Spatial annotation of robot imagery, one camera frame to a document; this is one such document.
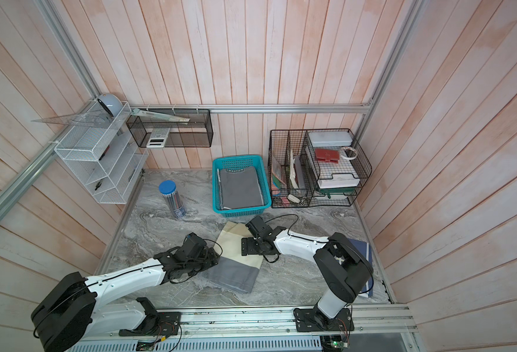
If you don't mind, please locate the clear pencil jar blue lid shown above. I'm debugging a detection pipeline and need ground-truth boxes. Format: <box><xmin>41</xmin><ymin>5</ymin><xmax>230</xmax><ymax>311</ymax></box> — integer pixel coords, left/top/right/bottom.
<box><xmin>159</xmin><ymin>180</ymin><xmax>186</xmax><ymax>219</ymax></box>

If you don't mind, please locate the white flat box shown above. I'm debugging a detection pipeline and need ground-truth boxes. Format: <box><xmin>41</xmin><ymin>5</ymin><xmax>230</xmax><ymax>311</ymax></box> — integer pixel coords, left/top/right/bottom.
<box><xmin>308</xmin><ymin>131</ymin><xmax>353</xmax><ymax>148</ymax></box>

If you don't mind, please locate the red wallet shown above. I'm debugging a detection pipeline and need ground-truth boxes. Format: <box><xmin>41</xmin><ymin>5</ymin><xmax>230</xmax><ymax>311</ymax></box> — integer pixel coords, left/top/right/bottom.
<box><xmin>315</xmin><ymin>148</ymin><xmax>340</xmax><ymax>164</ymax></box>

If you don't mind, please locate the teal plastic basket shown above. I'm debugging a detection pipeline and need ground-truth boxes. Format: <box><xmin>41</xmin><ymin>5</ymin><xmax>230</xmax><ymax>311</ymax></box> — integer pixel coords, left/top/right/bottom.
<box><xmin>212</xmin><ymin>155</ymin><xmax>272</xmax><ymax>218</ymax></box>

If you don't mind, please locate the plain grey pillowcase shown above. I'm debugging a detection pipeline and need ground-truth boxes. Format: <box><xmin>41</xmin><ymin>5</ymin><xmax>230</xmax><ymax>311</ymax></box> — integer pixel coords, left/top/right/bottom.
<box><xmin>218</xmin><ymin>167</ymin><xmax>264</xmax><ymax>211</ymax></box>

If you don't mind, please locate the white tape roll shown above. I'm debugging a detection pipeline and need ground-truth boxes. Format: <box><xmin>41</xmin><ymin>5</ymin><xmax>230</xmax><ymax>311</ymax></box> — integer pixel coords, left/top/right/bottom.
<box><xmin>340</xmin><ymin>147</ymin><xmax>358</xmax><ymax>161</ymax></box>

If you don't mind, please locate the white calculator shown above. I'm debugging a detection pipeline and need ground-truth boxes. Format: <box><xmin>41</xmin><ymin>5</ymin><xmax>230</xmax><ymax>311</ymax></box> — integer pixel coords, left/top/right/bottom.
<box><xmin>147</xmin><ymin>128</ymin><xmax>170</xmax><ymax>148</ymax></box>

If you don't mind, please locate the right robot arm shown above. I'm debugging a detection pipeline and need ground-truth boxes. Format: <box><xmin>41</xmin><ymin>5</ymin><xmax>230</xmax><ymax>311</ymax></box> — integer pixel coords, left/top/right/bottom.
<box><xmin>241</xmin><ymin>216</ymin><xmax>374</xmax><ymax>323</ymax></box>

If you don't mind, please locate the white paper tray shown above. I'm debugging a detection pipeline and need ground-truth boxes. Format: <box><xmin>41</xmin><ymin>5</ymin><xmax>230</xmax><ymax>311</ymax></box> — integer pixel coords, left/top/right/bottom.
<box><xmin>303</xmin><ymin>146</ymin><xmax>360</xmax><ymax>189</ymax></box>

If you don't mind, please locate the black wire wall basket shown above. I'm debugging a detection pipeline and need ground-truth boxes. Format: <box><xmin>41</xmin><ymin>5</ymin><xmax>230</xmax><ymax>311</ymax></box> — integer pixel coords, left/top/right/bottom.
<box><xmin>127</xmin><ymin>108</ymin><xmax>214</xmax><ymax>148</ymax></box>

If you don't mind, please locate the clear long ruler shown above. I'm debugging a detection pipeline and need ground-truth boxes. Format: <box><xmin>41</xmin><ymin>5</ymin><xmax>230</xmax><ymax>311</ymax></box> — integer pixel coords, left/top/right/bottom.
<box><xmin>130</xmin><ymin>109</ymin><xmax>191</xmax><ymax>123</ymax></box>

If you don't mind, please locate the beige and grey pillowcase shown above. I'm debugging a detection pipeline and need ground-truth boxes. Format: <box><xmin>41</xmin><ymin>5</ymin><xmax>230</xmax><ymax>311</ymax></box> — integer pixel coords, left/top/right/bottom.
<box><xmin>204</xmin><ymin>221</ymin><xmax>264</xmax><ymax>294</ymax></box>

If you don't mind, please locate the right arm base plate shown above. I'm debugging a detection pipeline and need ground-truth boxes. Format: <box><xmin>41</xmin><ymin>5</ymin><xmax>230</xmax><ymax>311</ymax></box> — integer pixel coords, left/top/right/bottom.
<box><xmin>293</xmin><ymin>306</ymin><xmax>355</xmax><ymax>333</ymax></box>

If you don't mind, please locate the black wire desk organizer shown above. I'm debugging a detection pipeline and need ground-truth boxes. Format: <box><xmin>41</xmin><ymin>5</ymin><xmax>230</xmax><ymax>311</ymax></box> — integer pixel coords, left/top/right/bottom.
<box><xmin>267</xmin><ymin>128</ymin><xmax>372</xmax><ymax>208</ymax></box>

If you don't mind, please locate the white mesh wall shelf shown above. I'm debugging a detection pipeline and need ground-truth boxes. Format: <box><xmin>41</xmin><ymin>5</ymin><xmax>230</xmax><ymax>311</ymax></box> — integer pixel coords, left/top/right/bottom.
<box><xmin>55</xmin><ymin>101</ymin><xmax>148</xmax><ymax>205</ymax></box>

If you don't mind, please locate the clear triangle ruler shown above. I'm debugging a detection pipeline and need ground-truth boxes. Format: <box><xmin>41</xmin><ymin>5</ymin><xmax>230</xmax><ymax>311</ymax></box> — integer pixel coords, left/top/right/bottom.
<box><xmin>33</xmin><ymin>110</ymin><xmax>114</xmax><ymax>128</ymax></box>

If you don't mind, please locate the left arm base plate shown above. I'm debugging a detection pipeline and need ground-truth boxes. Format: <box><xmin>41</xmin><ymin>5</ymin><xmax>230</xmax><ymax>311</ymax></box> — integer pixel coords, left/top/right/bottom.
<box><xmin>119</xmin><ymin>312</ymin><xmax>182</xmax><ymax>338</ymax></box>

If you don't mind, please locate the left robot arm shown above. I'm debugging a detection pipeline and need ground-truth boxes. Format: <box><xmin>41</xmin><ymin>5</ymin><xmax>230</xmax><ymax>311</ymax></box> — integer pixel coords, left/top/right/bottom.
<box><xmin>31</xmin><ymin>233</ymin><xmax>223</xmax><ymax>351</ymax></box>

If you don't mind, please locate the navy blue striped pillowcase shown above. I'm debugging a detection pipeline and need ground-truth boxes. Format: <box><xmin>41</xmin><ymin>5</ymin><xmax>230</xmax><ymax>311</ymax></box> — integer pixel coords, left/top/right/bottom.
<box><xmin>350</xmin><ymin>238</ymin><xmax>374</xmax><ymax>298</ymax></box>

